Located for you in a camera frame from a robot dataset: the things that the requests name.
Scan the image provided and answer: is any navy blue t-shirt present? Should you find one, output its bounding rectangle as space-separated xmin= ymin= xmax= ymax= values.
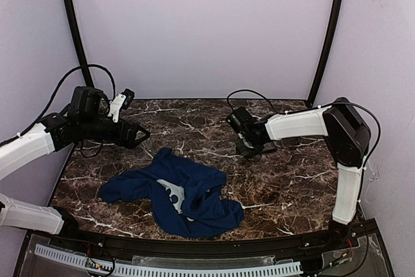
xmin=99 ymin=148 xmax=244 ymax=239

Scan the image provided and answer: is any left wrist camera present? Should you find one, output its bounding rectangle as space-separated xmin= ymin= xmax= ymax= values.
xmin=108 ymin=88 xmax=135 ymax=123

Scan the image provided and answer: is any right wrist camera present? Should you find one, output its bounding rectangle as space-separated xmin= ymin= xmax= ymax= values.
xmin=226 ymin=106 xmax=255 ymax=134

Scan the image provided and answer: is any white slotted cable duct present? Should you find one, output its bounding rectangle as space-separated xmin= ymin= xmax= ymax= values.
xmin=34 ymin=244 xmax=303 ymax=277

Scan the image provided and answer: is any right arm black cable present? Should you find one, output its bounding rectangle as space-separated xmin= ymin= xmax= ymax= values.
xmin=226 ymin=89 xmax=382 ymax=174

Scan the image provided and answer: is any left black frame post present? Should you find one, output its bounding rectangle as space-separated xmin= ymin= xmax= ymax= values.
xmin=63 ymin=0 xmax=94 ymax=87

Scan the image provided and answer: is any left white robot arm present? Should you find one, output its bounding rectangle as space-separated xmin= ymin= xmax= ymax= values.
xmin=1 ymin=86 xmax=150 ymax=235

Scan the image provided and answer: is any black frame post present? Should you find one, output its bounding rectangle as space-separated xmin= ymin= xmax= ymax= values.
xmin=305 ymin=0 xmax=342 ymax=107
xmin=63 ymin=0 xmax=94 ymax=87

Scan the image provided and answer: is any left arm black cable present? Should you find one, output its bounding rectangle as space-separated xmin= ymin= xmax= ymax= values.
xmin=6 ymin=64 xmax=116 ymax=143

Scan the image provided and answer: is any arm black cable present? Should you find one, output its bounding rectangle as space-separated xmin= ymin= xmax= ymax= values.
xmin=6 ymin=64 xmax=116 ymax=143
xmin=226 ymin=89 xmax=382 ymax=174

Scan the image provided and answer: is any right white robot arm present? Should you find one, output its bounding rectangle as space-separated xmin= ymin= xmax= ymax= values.
xmin=226 ymin=97 xmax=372 ymax=225

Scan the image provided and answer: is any black square tray far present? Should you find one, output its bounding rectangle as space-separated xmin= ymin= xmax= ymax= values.
xmin=261 ymin=141 xmax=278 ymax=154

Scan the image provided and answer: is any right black frame post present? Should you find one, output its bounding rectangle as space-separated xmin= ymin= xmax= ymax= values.
xmin=305 ymin=0 xmax=342 ymax=107

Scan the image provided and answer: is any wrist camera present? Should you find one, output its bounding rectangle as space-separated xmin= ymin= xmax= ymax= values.
xmin=226 ymin=106 xmax=255 ymax=134
xmin=108 ymin=88 xmax=135 ymax=123

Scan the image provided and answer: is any black front rail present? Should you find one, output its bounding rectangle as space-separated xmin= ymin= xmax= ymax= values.
xmin=46 ymin=230 xmax=358 ymax=259

